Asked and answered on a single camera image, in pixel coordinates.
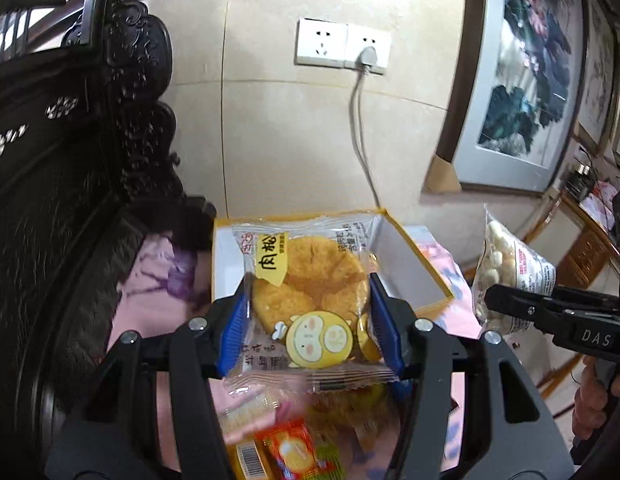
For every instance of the yellow cardboard box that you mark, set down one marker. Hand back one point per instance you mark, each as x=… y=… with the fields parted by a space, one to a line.
x=404 y=255

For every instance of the clear puffed rice bar packet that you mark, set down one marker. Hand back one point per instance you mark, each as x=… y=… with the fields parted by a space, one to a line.
x=250 y=405

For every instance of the pink printed blanket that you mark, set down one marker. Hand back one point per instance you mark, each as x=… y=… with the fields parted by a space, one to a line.
x=150 y=280

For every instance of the narrow framed painting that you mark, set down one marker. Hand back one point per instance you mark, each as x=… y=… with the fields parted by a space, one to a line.
x=597 y=75

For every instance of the cardboard corner protector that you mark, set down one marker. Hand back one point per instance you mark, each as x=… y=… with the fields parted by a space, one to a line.
x=439 y=175

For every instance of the round pastry packet cartoon label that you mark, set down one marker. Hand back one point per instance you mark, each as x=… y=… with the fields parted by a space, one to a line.
x=310 y=280

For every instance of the wooden cabinet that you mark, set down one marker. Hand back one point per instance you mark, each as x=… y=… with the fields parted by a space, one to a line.
x=584 y=255

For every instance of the large framed ink painting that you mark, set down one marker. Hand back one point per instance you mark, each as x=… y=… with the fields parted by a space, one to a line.
x=529 y=60

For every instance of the red yellow snack packet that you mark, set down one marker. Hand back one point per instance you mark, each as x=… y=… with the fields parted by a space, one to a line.
x=295 y=450

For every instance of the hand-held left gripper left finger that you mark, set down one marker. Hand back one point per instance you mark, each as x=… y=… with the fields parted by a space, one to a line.
x=237 y=330

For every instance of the grey power plug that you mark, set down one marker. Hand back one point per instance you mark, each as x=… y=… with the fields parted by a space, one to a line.
x=368 y=58

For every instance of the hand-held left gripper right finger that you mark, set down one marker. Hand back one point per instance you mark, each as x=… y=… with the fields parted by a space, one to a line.
x=384 y=325

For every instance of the clear bag of white balls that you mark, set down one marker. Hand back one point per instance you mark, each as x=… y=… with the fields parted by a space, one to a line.
x=494 y=260

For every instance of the orange noodle snack packet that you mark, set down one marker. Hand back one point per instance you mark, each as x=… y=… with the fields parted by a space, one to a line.
x=247 y=460

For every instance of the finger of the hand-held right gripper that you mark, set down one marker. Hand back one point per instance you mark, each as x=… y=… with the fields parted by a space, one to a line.
x=519 y=305

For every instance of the white wall socket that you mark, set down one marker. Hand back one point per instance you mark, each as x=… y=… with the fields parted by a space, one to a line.
x=374 y=37
x=320 y=40

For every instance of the clear packet of golden pastry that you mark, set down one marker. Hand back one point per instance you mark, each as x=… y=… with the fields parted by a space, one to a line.
x=355 y=410

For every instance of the person's right hand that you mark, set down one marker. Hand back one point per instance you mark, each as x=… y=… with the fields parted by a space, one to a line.
x=589 y=410

